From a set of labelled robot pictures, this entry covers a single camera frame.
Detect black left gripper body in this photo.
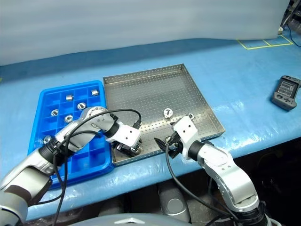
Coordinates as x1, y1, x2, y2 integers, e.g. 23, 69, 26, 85
112, 140, 132, 156

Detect blue plastic compartment tray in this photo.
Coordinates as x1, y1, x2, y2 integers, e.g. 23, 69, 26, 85
27, 80, 115, 190

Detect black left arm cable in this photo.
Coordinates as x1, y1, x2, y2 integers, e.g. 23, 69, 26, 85
35, 108, 142, 226

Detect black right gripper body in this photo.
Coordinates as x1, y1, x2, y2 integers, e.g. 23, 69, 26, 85
168, 131, 183, 153

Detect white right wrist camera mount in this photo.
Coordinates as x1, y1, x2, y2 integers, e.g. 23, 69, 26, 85
173, 116, 203, 161

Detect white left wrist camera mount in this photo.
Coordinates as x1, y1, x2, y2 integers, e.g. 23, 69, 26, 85
105, 122, 142, 148

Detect perforated steel tray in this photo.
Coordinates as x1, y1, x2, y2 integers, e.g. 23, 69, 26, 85
103, 63, 225, 167

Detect grey handheld controller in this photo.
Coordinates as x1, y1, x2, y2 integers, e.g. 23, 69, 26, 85
270, 75, 301, 112

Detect dark background equipment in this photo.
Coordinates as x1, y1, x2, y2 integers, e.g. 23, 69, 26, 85
281, 0, 301, 28

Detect grey robot torso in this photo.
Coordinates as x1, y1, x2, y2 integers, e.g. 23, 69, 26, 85
77, 213, 189, 226

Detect yellow tape floor marking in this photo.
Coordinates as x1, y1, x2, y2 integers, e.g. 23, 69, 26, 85
237, 35, 294, 50

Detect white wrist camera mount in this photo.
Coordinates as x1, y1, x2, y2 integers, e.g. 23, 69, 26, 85
105, 122, 142, 148
173, 116, 203, 161

